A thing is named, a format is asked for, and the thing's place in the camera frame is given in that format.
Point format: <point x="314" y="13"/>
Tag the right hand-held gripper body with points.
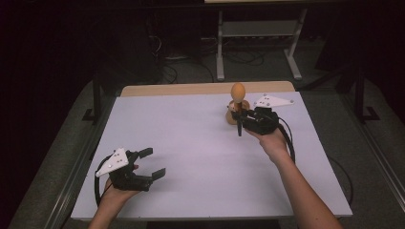
<point x="262" y="122"/>

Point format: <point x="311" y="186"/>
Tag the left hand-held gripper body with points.
<point x="127" y="181"/>

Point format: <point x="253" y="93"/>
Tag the brown brush holder cup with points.
<point x="230" y="119"/>

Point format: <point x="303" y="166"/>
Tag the person's left hand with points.
<point x="116" y="197"/>

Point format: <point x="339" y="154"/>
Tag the person's right hand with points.
<point x="273" y="143"/>

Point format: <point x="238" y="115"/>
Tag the white table board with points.
<point x="197" y="178"/>

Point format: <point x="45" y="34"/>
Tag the wooden table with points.
<point x="191" y="89"/>

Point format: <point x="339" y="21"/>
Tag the white metal stand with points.
<point x="219" y="47"/>

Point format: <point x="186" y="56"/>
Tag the black metal stand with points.
<point x="96" y="95"/>
<point x="359" y="95"/>

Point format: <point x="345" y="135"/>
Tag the aluminium rail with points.
<point x="378" y="149"/>
<point x="81" y="165"/>

